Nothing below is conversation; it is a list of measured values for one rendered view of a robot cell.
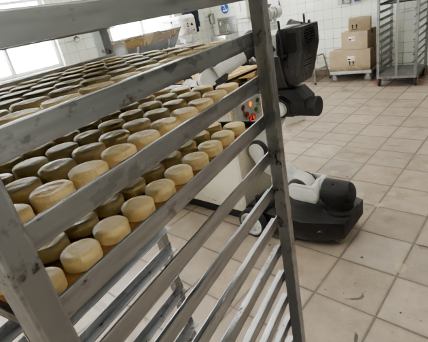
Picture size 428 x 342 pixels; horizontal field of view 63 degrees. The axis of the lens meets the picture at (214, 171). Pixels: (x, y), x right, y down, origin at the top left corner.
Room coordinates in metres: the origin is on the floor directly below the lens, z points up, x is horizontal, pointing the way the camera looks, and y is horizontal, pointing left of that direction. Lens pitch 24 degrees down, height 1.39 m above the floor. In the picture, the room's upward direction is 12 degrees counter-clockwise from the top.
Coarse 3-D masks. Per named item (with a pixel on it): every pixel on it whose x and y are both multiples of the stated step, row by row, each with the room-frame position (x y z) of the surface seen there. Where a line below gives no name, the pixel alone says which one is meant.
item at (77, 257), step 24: (192, 144) 0.69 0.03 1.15; (216, 144) 0.66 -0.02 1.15; (168, 168) 0.59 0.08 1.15; (192, 168) 0.59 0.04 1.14; (120, 192) 0.54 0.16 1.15; (144, 192) 0.55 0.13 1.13; (168, 192) 0.50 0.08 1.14; (96, 216) 0.47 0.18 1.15; (120, 216) 0.45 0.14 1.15; (144, 216) 0.45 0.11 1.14; (72, 240) 0.44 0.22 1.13; (96, 240) 0.40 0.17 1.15; (120, 240) 0.41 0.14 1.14; (48, 264) 0.39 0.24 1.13; (72, 264) 0.36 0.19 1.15
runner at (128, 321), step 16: (256, 176) 0.70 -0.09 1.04; (240, 192) 0.63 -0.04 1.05; (224, 208) 0.57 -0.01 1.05; (208, 224) 0.52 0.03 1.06; (192, 240) 0.48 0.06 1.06; (176, 256) 0.44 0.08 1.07; (192, 256) 0.47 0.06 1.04; (160, 272) 0.41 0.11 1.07; (176, 272) 0.43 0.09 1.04; (160, 288) 0.40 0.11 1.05; (144, 304) 0.37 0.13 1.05; (128, 320) 0.35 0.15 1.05; (112, 336) 0.32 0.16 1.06
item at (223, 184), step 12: (228, 120) 2.11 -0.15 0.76; (240, 156) 2.11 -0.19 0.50; (228, 168) 2.16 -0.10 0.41; (240, 168) 2.10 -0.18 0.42; (252, 168) 2.18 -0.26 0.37; (216, 180) 2.26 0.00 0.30; (228, 180) 2.17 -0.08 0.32; (240, 180) 2.10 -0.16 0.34; (264, 180) 2.26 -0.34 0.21; (204, 192) 2.36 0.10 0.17; (216, 192) 2.27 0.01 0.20; (228, 192) 2.19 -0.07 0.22; (252, 192) 2.15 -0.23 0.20; (204, 204) 2.42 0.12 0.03; (216, 204) 2.33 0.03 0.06; (240, 204) 2.12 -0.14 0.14
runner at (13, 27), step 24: (96, 0) 0.43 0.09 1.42; (120, 0) 0.47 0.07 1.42; (144, 0) 0.50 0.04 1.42; (168, 0) 0.54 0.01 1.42; (192, 0) 0.60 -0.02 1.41; (216, 0) 0.66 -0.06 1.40; (240, 0) 0.74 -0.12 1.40; (0, 24) 0.34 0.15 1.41; (24, 24) 0.36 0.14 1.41; (48, 24) 0.38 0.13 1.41; (72, 24) 0.40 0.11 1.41; (96, 24) 0.43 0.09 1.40; (120, 24) 0.46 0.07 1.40; (0, 48) 0.33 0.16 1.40
